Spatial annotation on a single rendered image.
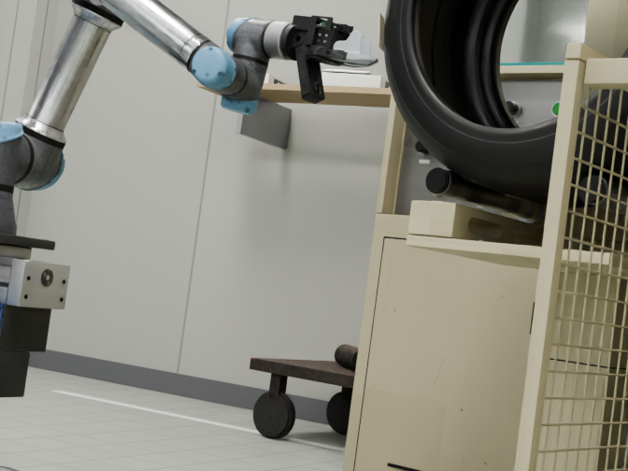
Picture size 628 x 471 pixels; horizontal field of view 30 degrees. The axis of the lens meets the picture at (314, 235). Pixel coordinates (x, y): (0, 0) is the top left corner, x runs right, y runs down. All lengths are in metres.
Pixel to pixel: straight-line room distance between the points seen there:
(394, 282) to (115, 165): 4.37
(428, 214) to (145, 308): 4.94
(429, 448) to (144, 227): 4.30
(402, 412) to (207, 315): 3.84
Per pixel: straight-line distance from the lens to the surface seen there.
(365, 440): 2.89
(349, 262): 6.17
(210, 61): 2.23
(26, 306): 2.32
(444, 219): 1.96
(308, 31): 2.28
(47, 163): 2.56
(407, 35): 2.02
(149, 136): 6.95
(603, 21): 2.33
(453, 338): 2.76
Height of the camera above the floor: 0.69
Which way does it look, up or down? 3 degrees up
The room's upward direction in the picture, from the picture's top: 8 degrees clockwise
